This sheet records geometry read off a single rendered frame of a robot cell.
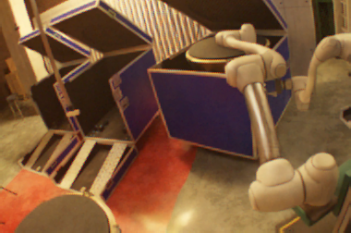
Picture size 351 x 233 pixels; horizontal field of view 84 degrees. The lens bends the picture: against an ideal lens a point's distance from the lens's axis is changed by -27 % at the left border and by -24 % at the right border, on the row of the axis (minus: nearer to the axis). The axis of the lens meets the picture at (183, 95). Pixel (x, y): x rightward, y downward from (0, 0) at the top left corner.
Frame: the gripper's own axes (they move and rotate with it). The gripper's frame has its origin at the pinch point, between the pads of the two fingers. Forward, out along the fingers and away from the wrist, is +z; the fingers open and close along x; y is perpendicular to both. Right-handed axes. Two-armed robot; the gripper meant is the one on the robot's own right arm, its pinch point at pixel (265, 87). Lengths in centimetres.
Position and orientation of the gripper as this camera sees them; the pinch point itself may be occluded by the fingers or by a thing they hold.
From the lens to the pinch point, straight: 201.7
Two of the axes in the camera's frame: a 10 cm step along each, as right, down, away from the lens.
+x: 1.4, 9.9, 0.0
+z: -9.6, 1.3, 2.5
